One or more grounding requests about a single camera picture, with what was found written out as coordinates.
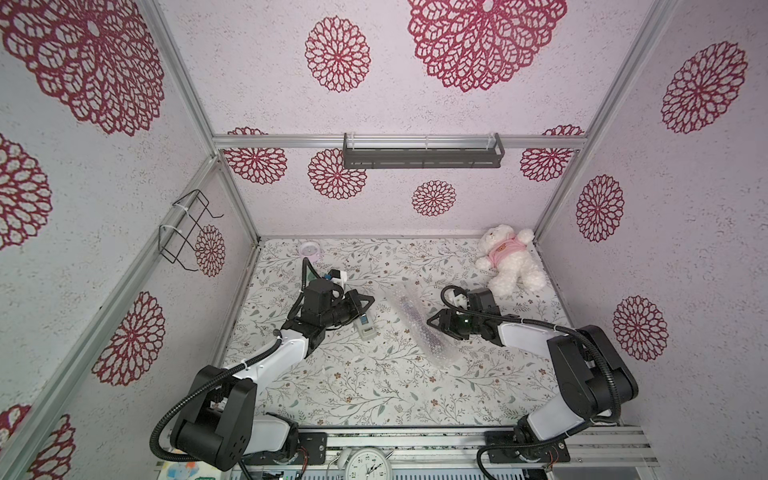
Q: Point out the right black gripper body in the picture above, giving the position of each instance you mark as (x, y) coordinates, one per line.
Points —
(447, 321)

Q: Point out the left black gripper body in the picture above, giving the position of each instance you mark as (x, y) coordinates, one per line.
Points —
(339, 313)

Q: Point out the purple glass bottle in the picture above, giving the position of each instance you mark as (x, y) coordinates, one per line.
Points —
(431, 345)

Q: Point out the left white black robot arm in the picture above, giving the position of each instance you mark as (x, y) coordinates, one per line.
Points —
(216, 423)

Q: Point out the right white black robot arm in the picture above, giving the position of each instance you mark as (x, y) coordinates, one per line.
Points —
(593, 380)

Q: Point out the pink tape roll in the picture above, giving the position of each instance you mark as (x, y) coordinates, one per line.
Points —
(311, 251)

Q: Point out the white teddy bear pink shirt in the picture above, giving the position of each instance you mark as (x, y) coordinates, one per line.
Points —
(505, 252)

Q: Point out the white analog clock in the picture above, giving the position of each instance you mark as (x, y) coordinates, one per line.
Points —
(368, 464)

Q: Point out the colourful tissue box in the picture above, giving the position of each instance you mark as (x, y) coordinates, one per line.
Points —
(188, 471)

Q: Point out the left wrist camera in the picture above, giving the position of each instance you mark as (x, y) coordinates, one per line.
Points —
(338, 277)

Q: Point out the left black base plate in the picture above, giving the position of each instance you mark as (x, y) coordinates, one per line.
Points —
(311, 449)

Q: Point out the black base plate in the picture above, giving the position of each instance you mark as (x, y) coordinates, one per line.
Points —
(311, 449)
(505, 447)

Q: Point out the black wall shelf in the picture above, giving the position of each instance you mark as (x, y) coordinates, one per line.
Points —
(488, 157)

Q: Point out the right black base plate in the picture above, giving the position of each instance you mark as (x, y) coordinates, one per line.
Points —
(505, 447)

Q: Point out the black wire wall rack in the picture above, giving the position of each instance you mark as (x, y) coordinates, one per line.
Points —
(176, 237)

